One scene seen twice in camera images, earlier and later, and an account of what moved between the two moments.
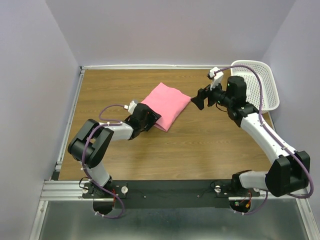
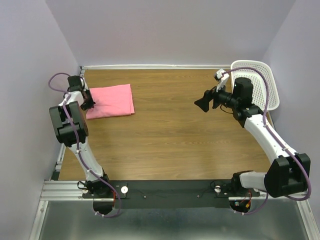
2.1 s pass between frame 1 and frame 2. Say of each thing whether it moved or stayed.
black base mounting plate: stayed
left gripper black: moved
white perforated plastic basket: stayed
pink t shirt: moved
